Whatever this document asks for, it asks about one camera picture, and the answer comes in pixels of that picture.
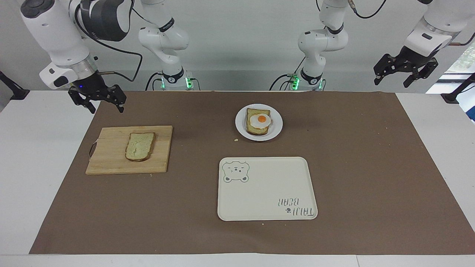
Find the black stand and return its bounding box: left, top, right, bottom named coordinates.
left=0, top=70, right=30, bottom=101
left=440, top=72, right=475, bottom=105

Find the cream tray with bear print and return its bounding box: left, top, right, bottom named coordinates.
left=217, top=156, right=319, bottom=222

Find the fried egg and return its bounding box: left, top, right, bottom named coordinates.
left=248, top=113, right=271, bottom=130

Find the toasted bread slice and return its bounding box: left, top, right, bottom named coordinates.
left=245, top=108, right=273, bottom=136

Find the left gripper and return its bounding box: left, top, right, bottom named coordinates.
left=373, top=45, right=439, bottom=89

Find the wooden cutting board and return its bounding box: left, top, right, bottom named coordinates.
left=85, top=125, right=174, bottom=175

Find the round white plate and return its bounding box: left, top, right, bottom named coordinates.
left=235, top=103, right=284, bottom=142

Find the plain bread slice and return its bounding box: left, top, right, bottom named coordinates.
left=125, top=132, right=157, bottom=162

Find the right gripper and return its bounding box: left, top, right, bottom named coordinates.
left=68, top=71, right=127, bottom=114

